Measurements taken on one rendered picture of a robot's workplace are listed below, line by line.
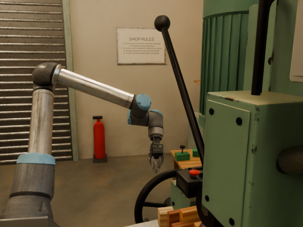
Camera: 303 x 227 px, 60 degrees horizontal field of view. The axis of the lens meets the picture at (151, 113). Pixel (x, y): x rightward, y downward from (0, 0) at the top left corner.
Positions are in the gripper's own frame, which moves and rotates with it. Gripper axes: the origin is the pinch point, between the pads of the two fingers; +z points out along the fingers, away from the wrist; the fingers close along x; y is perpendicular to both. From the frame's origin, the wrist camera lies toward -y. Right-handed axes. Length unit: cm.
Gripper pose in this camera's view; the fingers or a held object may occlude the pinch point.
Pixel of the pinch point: (156, 171)
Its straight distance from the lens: 151.9
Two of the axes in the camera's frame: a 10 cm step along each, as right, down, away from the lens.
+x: 10.0, 0.2, 0.7
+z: 0.1, 8.8, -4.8
